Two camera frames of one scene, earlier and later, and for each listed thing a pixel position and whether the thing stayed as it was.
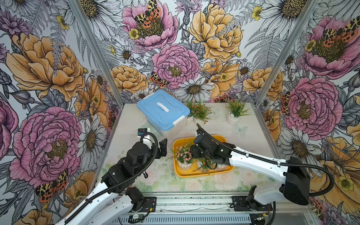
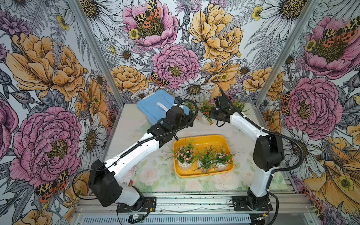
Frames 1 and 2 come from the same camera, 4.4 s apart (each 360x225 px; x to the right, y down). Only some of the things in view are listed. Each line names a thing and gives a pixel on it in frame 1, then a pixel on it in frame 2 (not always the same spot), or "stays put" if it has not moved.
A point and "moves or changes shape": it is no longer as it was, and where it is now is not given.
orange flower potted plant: x=203 y=167 stays put
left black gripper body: x=161 y=153 -> x=184 y=123
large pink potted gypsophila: x=183 y=155 stays put
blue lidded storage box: x=167 y=114 stays put
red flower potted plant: x=198 y=113 moves or changes shape
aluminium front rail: x=221 y=204 stays put
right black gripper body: x=198 y=153 -> x=214 y=114
